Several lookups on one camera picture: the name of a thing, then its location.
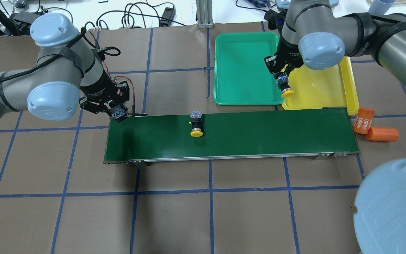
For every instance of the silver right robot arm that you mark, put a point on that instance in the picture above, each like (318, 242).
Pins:
(310, 35)

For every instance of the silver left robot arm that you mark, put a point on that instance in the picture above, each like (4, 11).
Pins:
(67, 75)

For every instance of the yellow plastic tray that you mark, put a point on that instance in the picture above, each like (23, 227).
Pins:
(331, 87)

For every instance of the orange 4680 cylinder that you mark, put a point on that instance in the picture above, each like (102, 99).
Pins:
(363, 120)

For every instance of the yellow push button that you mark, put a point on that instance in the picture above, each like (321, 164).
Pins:
(283, 84)
(196, 121)

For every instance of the green conveyor belt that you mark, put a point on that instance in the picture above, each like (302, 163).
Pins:
(251, 134)

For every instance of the aluminium frame post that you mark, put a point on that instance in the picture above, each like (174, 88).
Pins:
(204, 14)

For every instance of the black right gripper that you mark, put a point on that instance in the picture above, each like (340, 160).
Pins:
(289, 53)

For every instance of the green push button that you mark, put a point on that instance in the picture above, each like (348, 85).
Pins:
(119, 112)

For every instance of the plain orange cylinder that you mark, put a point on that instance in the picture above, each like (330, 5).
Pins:
(384, 134)

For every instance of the green plastic tray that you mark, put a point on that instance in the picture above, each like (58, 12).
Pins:
(240, 73)

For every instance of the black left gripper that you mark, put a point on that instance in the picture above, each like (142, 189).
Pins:
(98, 94)

